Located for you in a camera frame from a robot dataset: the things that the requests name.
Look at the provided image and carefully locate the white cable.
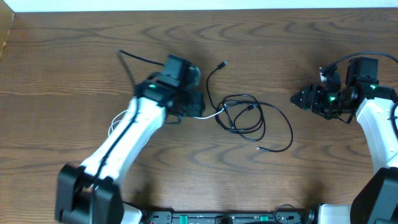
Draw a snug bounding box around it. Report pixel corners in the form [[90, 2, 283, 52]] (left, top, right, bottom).
[[108, 107, 226, 138]]

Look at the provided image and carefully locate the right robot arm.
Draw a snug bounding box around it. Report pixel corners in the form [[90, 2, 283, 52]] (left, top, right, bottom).
[[290, 52, 397, 224]]

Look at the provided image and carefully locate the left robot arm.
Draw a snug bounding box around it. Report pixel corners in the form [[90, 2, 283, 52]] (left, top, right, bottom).
[[55, 55, 205, 223]]

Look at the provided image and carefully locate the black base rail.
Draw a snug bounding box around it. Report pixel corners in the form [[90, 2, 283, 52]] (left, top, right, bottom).
[[141, 209, 316, 224]]

